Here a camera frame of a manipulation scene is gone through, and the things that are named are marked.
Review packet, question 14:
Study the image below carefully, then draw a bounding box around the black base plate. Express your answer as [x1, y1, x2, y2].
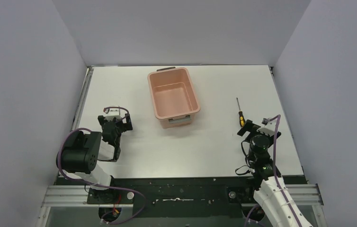
[82, 176, 261, 222]

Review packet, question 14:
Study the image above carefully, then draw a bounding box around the yellow black screwdriver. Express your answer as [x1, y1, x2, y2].
[236, 98, 245, 127]

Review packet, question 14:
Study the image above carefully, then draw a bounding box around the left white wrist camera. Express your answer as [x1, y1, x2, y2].
[103, 106, 122, 121]

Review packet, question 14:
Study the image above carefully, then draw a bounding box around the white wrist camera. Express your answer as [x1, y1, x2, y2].
[257, 118, 277, 137]
[103, 106, 122, 121]

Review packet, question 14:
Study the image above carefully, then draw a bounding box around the aluminium front rail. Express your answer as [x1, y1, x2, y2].
[42, 184, 323, 207]

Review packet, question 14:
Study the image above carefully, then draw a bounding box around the pink plastic bin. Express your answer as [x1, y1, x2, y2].
[147, 67, 201, 129]

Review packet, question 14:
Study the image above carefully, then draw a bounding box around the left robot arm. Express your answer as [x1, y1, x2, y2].
[56, 113, 133, 203]

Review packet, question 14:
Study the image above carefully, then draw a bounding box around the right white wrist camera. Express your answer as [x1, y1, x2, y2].
[257, 118, 277, 137]

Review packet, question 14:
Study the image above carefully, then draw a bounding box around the aluminium rail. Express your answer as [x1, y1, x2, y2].
[42, 184, 323, 207]
[71, 66, 94, 130]

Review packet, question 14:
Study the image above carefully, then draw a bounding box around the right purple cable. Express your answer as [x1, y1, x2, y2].
[245, 114, 303, 227]

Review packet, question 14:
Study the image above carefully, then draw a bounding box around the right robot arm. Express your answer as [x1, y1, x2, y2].
[237, 115, 312, 227]

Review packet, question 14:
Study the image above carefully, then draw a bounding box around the left side aluminium rail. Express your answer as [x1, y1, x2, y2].
[71, 66, 94, 130]

